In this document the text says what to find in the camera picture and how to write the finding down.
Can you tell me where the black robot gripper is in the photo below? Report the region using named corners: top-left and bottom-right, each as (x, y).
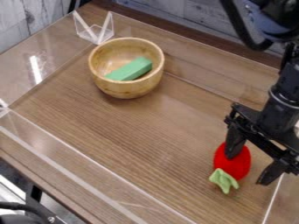
top-left (225, 88), bottom-right (299, 186)

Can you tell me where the red plush strawberry toy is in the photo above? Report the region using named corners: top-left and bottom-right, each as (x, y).
top-left (210, 143), bottom-right (251, 194)

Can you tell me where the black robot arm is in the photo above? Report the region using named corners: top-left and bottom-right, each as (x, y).
top-left (219, 0), bottom-right (299, 186)

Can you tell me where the green rectangular block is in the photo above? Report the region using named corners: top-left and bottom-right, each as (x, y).
top-left (106, 57), bottom-right (153, 81)

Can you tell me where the wooden bowl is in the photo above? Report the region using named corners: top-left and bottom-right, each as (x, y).
top-left (89, 38), bottom-right (165, 99)

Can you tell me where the clear acrylic tray wall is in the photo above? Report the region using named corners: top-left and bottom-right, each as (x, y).
top-left (0, 101), bottom-right (195, 224)

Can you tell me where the black cable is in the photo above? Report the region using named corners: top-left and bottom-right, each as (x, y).
top-left (219, 0), bottom-right (278, 52)

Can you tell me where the clear acrylic corner bracket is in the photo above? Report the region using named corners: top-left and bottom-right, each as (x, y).
top-left (73, 11), bottom-right (115, 45)

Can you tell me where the black table leg bracket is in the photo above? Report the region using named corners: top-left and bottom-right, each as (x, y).
top-left (0, 183), bottom-right (69, 224)

